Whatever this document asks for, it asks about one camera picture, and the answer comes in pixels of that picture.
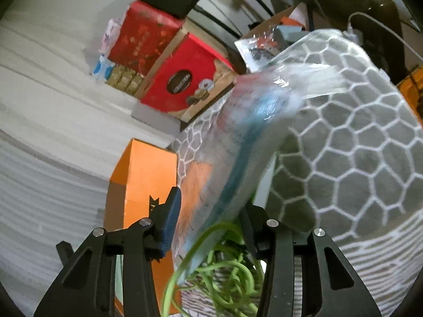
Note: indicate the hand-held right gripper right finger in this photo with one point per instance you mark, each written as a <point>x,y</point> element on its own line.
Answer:
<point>251,226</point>

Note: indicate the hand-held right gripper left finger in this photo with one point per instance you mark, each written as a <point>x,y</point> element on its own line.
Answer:
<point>172,218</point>

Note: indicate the orange cardboard box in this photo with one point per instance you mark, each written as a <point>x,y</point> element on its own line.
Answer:
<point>142,171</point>

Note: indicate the clear plastic packet blue item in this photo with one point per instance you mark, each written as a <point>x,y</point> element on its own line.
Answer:
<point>238,158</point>

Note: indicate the dark wooden cabinet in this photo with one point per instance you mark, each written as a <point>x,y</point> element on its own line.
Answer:
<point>155,115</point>

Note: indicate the grey honeycomb patterned blanket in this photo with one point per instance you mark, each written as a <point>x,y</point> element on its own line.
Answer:
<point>347,155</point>

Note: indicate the red collection gift bag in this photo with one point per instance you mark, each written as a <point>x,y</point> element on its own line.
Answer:
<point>195,62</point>

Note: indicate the blue tissue pack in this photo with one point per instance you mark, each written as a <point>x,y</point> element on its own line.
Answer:
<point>100,68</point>

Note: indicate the clear plastic bag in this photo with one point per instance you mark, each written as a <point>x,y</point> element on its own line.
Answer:
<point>257,49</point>

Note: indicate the red floral gift bag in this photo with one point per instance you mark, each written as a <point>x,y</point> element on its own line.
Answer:
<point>145,39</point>

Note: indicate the pink tissue pack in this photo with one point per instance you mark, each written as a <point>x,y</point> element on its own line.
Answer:
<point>110,36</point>

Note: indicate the orange object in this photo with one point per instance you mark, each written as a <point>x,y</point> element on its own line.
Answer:
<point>411,89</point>

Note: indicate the open cardboard box with clutter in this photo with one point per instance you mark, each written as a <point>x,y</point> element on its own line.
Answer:
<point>281,15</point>

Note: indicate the white charger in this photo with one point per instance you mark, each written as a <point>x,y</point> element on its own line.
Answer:
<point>352,34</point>

